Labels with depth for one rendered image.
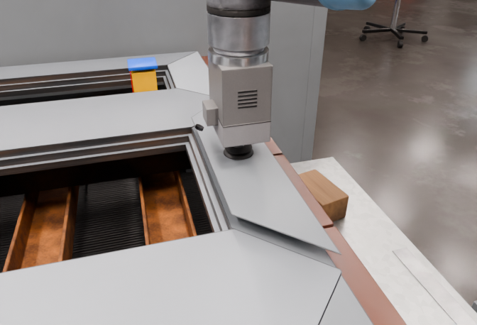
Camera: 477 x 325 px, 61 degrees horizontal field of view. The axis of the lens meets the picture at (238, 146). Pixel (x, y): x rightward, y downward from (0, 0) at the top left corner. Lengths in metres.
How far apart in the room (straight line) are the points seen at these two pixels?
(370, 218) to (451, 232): 1.19
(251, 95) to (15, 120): 0.46
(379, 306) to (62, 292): 0.31
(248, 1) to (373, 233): 0.47
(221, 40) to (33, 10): 0.69
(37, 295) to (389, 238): 0.55
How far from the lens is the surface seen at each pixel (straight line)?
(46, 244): 0.77
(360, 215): 0.79
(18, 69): 1.08
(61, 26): 1.10
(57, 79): 1.01
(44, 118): 0.79
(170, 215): 0.77
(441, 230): 1.94
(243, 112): 0.50
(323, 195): 0.74
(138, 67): 0.88
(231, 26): 0.47
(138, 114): 0.75
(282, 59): 1.20
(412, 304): 0.67
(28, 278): 0.47
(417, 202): 2.07
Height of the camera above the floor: 1.16
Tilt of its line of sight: 30 degrees down
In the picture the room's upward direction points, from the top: straight up
